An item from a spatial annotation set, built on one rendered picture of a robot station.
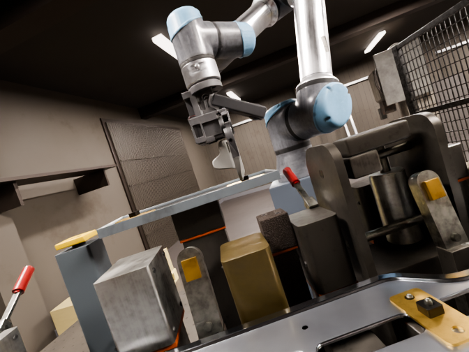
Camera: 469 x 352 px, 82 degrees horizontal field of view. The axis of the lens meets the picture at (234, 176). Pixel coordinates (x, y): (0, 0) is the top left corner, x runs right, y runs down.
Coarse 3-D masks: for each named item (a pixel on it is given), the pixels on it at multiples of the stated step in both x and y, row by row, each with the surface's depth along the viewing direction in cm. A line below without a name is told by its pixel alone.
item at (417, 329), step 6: (402, 318) 29; (408, 318) 29; (396, 324) 31; (402, 324) 30; (408, 324) 28; (414, 324) 28; (396, 330) 31; (402, 330) 30; (408, 330) 29; (414, 330) 28; (420, 330) 27; (396, 336) 32; (402, 336) 30; (408, 336) 29
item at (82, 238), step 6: (84, 234) 57; (90, 234) 57; (96, 234) 60; (66, 240) 56; (72, 240) 54; (78, 240) 54; (84, 240) 54; (60, 246) 54; (66, 246) 54; (72, 246) 56; (78, 246) 56
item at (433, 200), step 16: (416, 176) 41; (432, 176) 41; (416, 192) 42; (432, 192) 40; (432, 208) 40; (448, 208) 40; (432, 224) 41; (448, 224) 40; (448, 240) 39; (464, 240) 39
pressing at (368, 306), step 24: (360, 288) 35; (384, 288) 34; (408, 288) 32; (432, 288) 31; (456, 288) 30; (288, 312) 34; (312, 312) 33; (336, 312) 32; (360, 312) 31; (384, 312) 30; (216, 336) 34; (240, 336) 33; (264, 336) 32; (288, 336) 31; (312, 336) 29; (336, 336) 28; (432, 336) 25
